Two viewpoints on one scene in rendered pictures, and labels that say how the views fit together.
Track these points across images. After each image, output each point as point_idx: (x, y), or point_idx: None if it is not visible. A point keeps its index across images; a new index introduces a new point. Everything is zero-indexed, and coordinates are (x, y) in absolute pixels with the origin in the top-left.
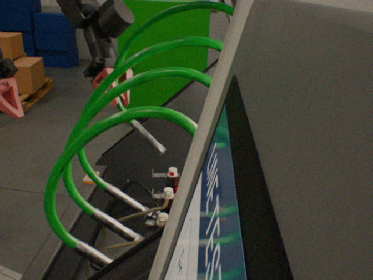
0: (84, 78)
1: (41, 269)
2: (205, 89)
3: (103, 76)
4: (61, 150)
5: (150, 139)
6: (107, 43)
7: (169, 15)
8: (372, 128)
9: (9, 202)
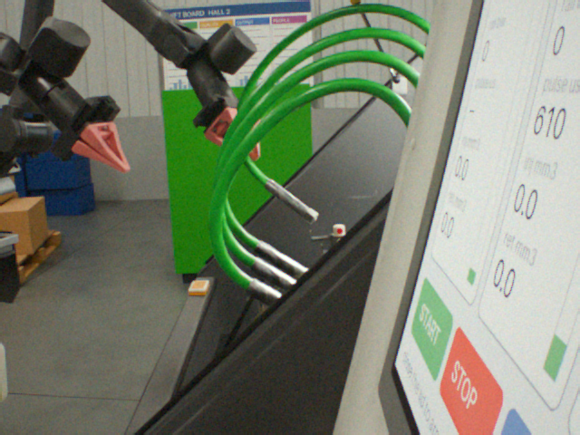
0: (106, 227)
1: (170, 375)
2: (354, 144)
3: (223, 120)
4: (89, 334)
5: (295, 202)
6: (223, 82)
7: (314, 27)
8: None
9: (22, 412)
